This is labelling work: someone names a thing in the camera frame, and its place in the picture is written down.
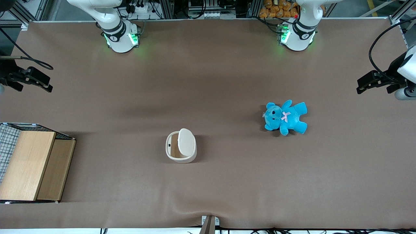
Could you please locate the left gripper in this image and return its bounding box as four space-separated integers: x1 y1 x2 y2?
357 45 416 95

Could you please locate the white power strip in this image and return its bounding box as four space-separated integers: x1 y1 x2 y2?
188 11 236 19

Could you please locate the brown table cover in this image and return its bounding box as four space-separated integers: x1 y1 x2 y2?
0 18 416 229

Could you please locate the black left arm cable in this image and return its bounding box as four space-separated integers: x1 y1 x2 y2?
369 18 416 82

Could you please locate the wire rack with wooden shelves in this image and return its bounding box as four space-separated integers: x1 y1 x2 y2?
0 123 76 204

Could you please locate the cream white trash can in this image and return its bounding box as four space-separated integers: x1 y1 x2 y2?
166 130 197 163

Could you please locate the cream white trash can lid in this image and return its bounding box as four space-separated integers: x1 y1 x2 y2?
178 128 196 155

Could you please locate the grey metal bracket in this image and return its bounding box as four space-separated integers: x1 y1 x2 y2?
201 215 220 234

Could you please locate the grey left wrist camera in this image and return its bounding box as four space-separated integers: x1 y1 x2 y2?
394 86 416 100

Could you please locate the orange plush toy pile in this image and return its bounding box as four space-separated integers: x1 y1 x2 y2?
259 0 299 19

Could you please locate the aluminium frame post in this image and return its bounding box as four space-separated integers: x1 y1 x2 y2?
0 0 44 28
388 0 416 49

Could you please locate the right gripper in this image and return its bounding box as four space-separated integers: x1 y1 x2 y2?
0 60 53 93

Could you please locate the blue teddy bear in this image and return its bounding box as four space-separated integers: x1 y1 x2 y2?
263 100 308 136

